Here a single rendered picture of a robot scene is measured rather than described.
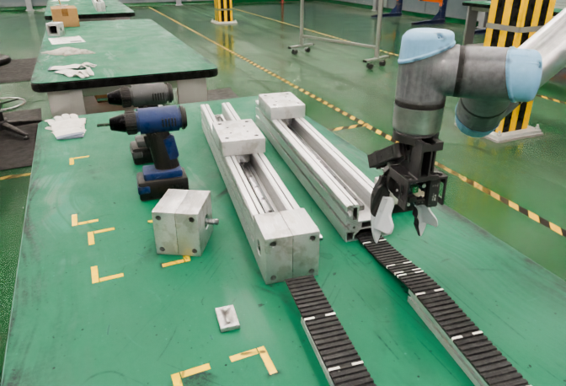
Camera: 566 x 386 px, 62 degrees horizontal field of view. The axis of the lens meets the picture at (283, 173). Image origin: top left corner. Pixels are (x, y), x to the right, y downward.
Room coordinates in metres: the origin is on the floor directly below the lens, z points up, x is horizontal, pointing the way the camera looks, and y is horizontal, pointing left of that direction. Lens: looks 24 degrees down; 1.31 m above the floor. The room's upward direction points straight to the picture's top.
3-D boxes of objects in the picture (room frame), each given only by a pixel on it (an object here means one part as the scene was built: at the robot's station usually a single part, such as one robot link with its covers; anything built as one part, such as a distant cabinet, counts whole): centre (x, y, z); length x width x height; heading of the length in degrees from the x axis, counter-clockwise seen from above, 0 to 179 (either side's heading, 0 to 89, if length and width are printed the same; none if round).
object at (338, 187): (1.22, -0.06, 0.82); 0.80 x 0.10 x 0.09; 16
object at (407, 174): (0.70, -0.21, 1.00); 0.09 x 0.08 x 0.12; 16
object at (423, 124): (0.71, -0.21, 1.08); 0.08 x 0.08 x 0.05
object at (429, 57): (0.71, -0.21, 1.16); 0.09 x 0.08 x 0.11; 73
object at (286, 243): (0.74, -0.02, 0.83); 0.12 x 0.09 x 0.10; 106
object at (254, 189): (1.17, 0.12, 0.82); 0.80 x 0.10 x 0.09; 16
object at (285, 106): (1.46, 0.01, 0.87); 0.16 x 0.11 x 0.07; 16
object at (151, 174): (1.04, 0.32, 0.89); 0.20 x 0.08 x 0.22; 109
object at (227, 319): (0.59, 0.09, 0.78); 0.05 x 0.03 x 0.01; 18
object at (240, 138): (1.17, 0.12, 0.87); 0.16 x 0.11 x 0.07; 16
